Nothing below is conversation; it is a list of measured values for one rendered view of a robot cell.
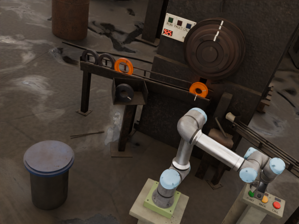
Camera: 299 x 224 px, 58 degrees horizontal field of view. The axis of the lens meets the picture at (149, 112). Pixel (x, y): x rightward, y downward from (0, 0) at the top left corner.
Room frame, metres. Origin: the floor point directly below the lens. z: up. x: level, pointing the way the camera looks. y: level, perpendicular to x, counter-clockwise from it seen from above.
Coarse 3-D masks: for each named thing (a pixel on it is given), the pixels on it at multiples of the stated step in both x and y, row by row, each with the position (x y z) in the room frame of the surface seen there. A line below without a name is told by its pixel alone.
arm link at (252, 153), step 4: (252, 148) 1.16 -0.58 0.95; (248, 152) 1.14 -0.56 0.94; (252, 152) 1.14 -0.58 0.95; (256, 152) 1.14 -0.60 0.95; (260, 152) 1.15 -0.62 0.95; (244, 156) 1.14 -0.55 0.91; (248, 156) 1.13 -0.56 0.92; (252, 156) 1.11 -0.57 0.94; (256, 156) 1.11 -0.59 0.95; (260, 156) 1.12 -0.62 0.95; (264, 156) 1.13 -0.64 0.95; (260, 160) 1.09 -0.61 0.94; (264, 160) 1.11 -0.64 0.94; (268, 160) 1.11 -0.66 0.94; (260, 164) 1.07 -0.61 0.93; (264, 164) 1.09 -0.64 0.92
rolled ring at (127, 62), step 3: (117, 60) 2.27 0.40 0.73; (120, 60) 2.27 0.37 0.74; (123, 60) 2.26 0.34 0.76; (126, 60) 2.25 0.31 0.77; (117, 63) 2.27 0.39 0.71; (126, 63) 2.25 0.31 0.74; (129, 63) 2.24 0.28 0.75; (114, 66) 2.28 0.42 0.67; (117, 66) 2.28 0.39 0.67; (129, 66) 2.24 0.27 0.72; (132, 66) 2.25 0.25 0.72; (117, 69) 2.27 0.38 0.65; (129, 69) 2.24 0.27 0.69; (132, 69) 2.24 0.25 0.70; (129, 72) 2.24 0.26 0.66; (132, 72) 2.25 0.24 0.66
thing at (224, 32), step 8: (208, 24) 2.06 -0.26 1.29; (216, 24) 2.04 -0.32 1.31; (200, 32) 2.04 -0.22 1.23; (208, 32) 2.02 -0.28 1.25; (216, 32) 2.00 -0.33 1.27; (224, 32) 2.00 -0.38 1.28; (192, 40) 2.05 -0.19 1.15; (232, 40) 1.98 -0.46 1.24; (232, 48) 1.96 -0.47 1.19; (232, 56) 1.95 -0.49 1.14; (192, 64) 2.05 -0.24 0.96; (232, 64) 1.97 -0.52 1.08; (200, 72) 2.03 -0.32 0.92; (208, 72) 1.99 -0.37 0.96; (216, 72) 1.97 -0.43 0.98; (224, 72) 1.98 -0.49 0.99
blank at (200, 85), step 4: (192, 84) 2.08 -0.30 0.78; (196, 84) 2.07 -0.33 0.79; (200, 84) 2.06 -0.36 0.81; (204, 84) 2.07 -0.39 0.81; (192, 88) 2.07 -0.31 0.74; (200, 88) 2.06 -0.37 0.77; (204, 88) 2.05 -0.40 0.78; (192, 92) 2.07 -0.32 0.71; (204, 92) 2.04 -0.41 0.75; (204, 96) 2.04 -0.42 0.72
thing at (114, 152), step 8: (120, 80) 1.99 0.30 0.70; (128, 80) 2.01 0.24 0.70; (136, 80) 2.03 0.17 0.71; (144, 80) 2.05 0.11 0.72; (112, 88) 1.95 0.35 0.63; (136, 88) 2.04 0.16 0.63; (144, 88) 1.99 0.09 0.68; (112, 96) 1.89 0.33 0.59; (136, 96) 1.96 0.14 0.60; (144, 96) 1.94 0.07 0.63; (120, 104) 1.80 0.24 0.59; (128, 104) 1.82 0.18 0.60; (136, 104) 1.84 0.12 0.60; (144, 104) 1.86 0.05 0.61; (128, 112) 1.89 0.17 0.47; (128, 120) 1.90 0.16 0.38; (128, 128) 1.90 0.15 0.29; (120, 136) 1.91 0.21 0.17; (112, 144) 1.96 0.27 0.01; (120, 144) 1.89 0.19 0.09; (128, 144) 2.01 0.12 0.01; (112, 152) 1.85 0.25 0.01; (120, 152) 1.88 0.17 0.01; (128, 152) 1.90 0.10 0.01
